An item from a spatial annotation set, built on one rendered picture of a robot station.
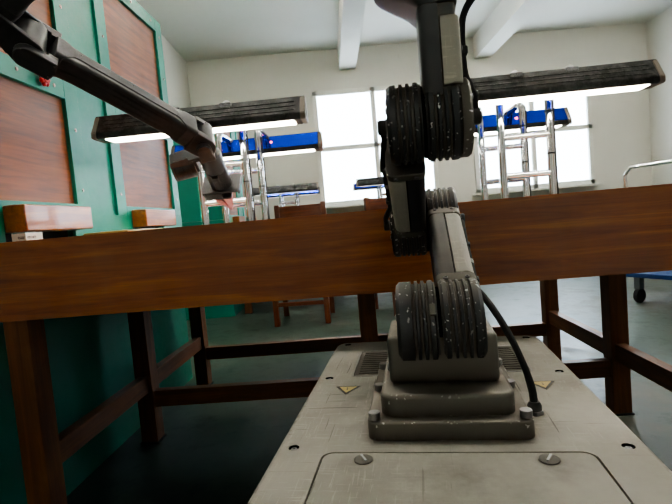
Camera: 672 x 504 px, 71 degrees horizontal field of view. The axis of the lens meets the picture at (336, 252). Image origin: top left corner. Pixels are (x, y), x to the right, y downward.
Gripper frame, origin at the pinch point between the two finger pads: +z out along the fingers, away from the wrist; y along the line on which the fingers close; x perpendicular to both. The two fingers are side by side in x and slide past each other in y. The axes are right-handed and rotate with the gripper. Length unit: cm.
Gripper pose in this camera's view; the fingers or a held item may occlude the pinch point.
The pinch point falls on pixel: (231, 206)
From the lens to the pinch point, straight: 137.5
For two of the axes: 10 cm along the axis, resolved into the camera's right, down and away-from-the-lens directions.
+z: 1.1, 5.9, 8.0
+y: -9.9, 0.9, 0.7
